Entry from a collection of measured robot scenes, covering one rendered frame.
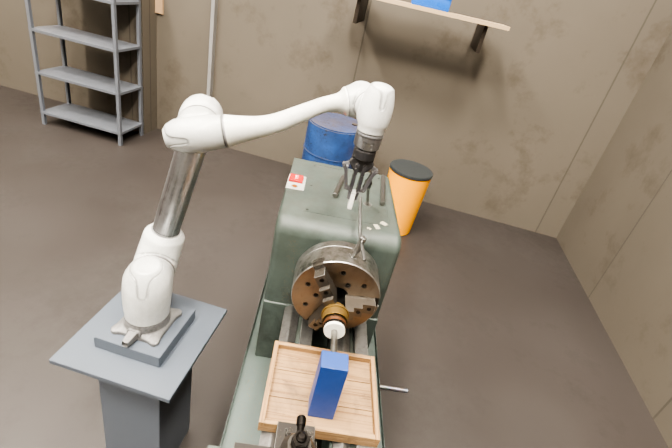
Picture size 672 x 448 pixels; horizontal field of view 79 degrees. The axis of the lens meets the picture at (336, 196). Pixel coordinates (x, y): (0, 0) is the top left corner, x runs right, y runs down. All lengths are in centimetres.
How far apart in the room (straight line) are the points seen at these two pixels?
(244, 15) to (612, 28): 349
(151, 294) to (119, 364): 28
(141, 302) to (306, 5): 353
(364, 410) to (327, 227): 62
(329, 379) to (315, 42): 371
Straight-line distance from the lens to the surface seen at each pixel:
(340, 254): 141
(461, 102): 447
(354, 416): 144
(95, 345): 176
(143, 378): 165
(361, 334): 169
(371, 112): 128
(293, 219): 151
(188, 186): 154
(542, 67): 453
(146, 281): 153
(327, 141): 374
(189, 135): 127
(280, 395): 143
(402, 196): 377
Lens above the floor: 206
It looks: 28 degrees down
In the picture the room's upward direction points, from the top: 13 degrees clockwise
